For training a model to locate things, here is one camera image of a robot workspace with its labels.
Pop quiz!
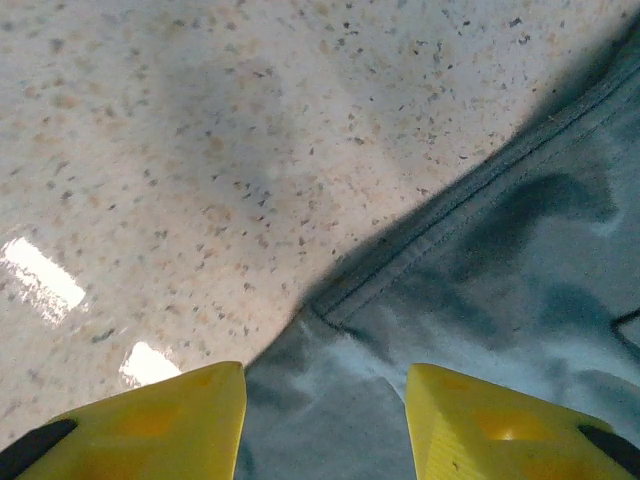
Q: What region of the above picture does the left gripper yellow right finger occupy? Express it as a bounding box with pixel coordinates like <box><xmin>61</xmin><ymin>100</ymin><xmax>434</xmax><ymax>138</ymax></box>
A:
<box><xmin>403</xmin><ymin>363</ymin><xmax>640</xmax><ymax>480</ymax></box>

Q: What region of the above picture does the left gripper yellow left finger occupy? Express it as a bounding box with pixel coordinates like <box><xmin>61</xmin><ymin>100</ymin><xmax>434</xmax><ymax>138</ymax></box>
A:
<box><xmin>0</xmin><ymin>360</ymin><xmax>249</xmax><ymax>480</ymax></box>

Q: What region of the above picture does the grey t-shirt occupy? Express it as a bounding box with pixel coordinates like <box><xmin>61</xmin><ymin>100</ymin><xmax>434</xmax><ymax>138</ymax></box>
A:
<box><xmin>234</xmin><ymin>9</ymin><xmax>640</xmax><ymax>480</ymax></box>

